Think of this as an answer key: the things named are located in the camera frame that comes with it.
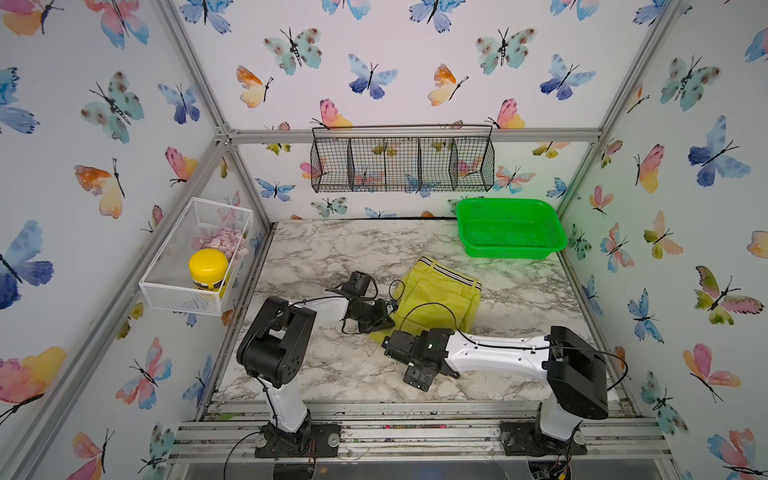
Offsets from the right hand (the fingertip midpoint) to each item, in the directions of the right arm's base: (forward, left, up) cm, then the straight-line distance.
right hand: (424, 355), depth 82 cm
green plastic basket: (+56, -35, -6) cm, 66 cm away
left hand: (+11, +8, -4) cm, 14 cm away
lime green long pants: (+21, -4, -4) cm, 22 cm away
